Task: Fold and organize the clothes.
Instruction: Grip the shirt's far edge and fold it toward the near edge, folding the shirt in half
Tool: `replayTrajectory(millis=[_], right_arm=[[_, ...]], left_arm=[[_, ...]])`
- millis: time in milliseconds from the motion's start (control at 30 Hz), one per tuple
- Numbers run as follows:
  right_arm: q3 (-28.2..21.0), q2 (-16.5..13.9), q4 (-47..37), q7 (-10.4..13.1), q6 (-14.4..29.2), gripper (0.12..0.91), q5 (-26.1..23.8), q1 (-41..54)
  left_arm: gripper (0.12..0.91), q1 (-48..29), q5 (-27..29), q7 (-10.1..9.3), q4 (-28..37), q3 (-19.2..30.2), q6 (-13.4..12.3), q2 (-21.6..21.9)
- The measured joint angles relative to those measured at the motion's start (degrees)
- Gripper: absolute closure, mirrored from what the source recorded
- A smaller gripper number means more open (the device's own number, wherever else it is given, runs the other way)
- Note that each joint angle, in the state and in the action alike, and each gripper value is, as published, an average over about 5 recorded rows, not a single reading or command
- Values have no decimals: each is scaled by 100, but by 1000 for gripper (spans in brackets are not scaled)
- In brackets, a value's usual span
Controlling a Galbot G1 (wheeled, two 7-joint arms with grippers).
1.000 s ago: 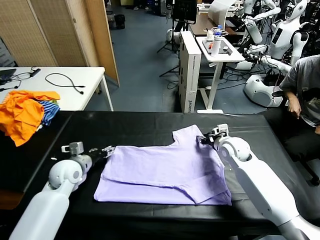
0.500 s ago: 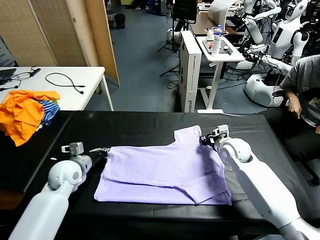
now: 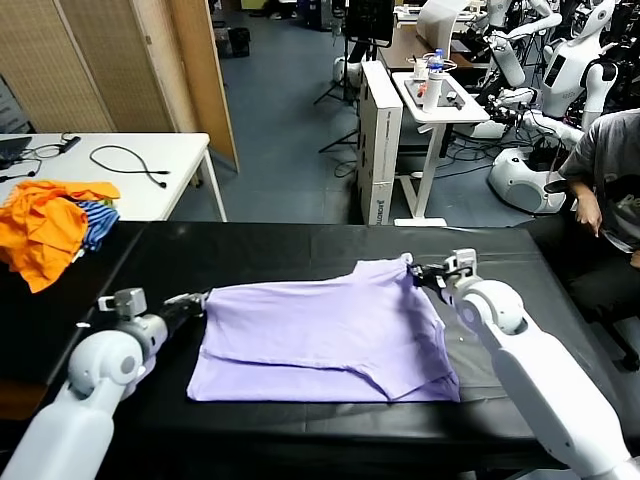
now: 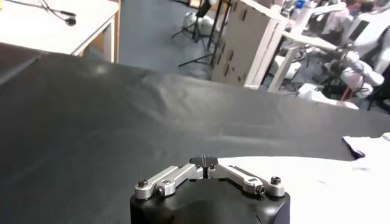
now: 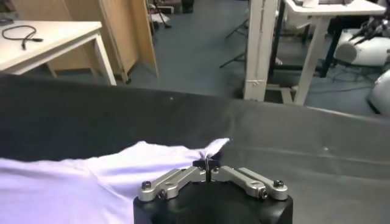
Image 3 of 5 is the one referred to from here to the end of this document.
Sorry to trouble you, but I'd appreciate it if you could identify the orange garment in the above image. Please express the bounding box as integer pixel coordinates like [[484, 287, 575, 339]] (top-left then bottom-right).
[[0, 180, 122, 295]]

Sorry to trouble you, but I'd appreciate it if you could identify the tall white cardboard box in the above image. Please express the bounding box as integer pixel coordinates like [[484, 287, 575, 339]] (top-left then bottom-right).
[[358, 59, 404, 227]]

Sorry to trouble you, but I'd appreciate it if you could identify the black table cover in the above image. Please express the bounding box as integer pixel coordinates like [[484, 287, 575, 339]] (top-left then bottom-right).
[[47, 220, 640, 454]]

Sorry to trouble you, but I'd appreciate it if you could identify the black power adapter with cable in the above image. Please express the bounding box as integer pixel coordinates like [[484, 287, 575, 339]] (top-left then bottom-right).
[[22, 132, 82, 161]]

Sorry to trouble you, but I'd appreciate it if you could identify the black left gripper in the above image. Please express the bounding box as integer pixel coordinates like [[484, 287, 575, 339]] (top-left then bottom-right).
[[158, 293, 210, 342]]

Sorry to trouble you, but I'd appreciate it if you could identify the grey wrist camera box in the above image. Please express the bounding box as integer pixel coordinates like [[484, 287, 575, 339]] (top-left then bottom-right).
[[97, 288, 148, 321], [444, 248, 479, 279]]

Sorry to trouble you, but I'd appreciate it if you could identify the dark laptop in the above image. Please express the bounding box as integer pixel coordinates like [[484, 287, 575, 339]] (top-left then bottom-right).
[[0, 136, 34, 171]]

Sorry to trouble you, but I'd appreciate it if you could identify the bare person hand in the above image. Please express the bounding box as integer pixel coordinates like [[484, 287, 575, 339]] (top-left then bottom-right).
[[574, 202, 605, 239]]

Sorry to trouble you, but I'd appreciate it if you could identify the white humanoid robot black panel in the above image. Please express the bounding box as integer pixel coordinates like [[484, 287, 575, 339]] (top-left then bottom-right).
[[539, 0, 621, 134]]

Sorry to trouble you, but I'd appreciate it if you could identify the white rounded robot base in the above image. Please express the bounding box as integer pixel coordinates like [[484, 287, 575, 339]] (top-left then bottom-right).
[[488, 147, 569, 216]]

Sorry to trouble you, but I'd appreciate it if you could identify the seated person grey shirt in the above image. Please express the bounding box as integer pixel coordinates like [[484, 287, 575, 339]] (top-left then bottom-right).
[[514, 110, 640, 326]]

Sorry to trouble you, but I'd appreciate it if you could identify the black waste bin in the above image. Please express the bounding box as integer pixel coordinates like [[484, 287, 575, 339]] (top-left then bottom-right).
[[227, 27, 250, 60]]

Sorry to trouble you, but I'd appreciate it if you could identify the white curved machine cover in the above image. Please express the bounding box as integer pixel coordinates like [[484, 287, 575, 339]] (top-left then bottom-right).
[[415, 0, 474, 45]]

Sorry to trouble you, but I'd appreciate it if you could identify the bare person forearm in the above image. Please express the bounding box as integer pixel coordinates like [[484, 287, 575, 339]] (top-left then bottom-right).
[[572, 179, 601, 211]]

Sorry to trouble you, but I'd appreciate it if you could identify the wooden folding screen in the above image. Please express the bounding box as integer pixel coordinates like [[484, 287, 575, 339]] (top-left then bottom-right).
[[0, 0, 240, 175]]

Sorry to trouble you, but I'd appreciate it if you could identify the black looped cable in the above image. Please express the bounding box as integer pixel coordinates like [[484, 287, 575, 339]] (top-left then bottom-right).
[[89, 144, 171, 190]]

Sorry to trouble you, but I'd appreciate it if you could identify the brown desk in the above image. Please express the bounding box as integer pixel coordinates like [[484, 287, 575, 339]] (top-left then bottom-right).
[[377, 27, 489, 71]]

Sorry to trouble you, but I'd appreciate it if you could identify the thin black earbud cable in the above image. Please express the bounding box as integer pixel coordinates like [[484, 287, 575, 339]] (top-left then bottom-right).
[[0, 157, 42, 184]]

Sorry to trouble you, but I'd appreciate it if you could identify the black tray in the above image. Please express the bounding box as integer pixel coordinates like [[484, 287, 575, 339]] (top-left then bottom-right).
[[404, 78, 465, 109]]

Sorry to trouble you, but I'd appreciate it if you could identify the lavender t-shirt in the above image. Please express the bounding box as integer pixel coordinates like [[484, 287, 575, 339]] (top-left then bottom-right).
[[186, 253, 461, 404]]

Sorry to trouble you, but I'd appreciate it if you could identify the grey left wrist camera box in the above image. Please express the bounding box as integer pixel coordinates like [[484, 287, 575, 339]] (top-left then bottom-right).
[[97, 288, 148, 321]]

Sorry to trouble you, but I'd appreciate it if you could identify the small white dome base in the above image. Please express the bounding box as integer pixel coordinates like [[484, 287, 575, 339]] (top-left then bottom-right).
[[332, 57, 362, 86]]

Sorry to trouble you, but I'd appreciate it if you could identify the small white standing desk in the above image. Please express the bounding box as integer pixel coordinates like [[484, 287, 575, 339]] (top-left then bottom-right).
[[390, 71, 491, 229]]

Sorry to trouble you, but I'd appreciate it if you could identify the black monitor on stand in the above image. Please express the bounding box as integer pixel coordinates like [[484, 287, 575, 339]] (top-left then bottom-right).
[[344, 0, 396, 51]]

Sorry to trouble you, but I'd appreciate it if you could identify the white tumbler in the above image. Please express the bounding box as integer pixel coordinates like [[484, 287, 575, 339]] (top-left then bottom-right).
[[422, 71, 443, 114]]

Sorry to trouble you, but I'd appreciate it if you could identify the white table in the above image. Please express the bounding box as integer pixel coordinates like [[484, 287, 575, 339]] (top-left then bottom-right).
[[0, 132, 229, 224]]

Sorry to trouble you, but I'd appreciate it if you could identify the blue striped garment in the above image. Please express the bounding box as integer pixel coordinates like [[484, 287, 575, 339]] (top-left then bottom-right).
[[74, 199, 121, 254]]

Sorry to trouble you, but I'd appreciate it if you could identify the black tripod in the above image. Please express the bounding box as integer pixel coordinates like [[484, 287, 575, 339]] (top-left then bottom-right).
[[313, 37, 362, 109]]

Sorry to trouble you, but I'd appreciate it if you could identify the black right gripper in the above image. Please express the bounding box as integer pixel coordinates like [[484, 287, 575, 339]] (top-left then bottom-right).
[[409, 263, 469, 306]]

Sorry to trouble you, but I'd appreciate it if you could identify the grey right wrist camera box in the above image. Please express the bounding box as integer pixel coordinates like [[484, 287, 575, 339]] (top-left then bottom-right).
[[444, 248, 479, 279]]

